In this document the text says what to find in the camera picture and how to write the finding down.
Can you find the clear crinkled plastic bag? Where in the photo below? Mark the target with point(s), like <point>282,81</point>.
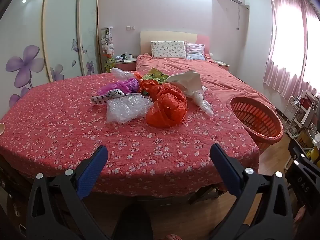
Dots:
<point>127,108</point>

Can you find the person's pink slipper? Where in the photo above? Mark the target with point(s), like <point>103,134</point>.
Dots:
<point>172,237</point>

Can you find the pink window curtain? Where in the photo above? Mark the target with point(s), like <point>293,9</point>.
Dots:
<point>287,42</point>

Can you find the green yellow plastic bag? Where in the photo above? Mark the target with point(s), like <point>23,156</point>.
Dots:
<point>156,75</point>

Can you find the plain red duvet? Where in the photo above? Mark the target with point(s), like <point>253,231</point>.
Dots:
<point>212,75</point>

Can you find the cream and pink headboard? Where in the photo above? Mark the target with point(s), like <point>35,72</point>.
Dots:
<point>170,35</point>

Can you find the cluttered storage shelf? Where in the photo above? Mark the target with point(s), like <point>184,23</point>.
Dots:
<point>310,120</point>

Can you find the green plush toy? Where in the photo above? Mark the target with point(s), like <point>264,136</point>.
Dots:
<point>109,65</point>

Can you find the large orange plastic bag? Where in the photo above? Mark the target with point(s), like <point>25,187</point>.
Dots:
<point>167,105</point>

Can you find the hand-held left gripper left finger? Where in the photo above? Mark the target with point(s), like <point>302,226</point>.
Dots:
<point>92,170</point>

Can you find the purple plastic bag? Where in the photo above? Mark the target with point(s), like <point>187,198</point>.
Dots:
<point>125,86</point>

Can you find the large cream plastic bag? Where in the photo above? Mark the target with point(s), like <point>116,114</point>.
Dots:
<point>187,81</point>

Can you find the person's dark pants leg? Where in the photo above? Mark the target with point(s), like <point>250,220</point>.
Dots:
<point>135,220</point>

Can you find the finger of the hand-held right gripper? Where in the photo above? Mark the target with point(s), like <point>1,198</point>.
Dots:
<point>298,158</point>

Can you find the black spotted white bag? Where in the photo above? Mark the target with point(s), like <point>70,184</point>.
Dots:
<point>107,97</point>

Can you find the clear tube of plush toys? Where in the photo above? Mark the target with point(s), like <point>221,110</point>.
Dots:
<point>108,42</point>

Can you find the flower print sliding wardrobe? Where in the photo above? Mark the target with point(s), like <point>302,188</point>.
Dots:
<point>57,30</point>

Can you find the floral white pillow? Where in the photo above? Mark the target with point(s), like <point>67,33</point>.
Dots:
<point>168,49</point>

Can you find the orange plastic laundry basket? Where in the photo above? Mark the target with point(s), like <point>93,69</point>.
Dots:
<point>257,120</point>

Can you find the person's right hand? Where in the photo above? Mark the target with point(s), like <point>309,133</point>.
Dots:
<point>300,215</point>

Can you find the pink striped pillow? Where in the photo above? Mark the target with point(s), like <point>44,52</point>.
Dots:
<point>196,51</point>

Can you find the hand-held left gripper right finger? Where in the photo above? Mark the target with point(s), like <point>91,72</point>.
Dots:
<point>225,167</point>

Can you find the pink nightstand with book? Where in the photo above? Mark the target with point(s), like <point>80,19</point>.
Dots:
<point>222,64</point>

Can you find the thin white plastic bag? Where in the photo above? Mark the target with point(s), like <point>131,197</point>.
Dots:
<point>120,74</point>

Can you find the pink nightstand with clutter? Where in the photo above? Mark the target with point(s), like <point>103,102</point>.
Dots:
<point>126,63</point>

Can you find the knotted white plastic bag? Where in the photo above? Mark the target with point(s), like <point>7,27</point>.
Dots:
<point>203,103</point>

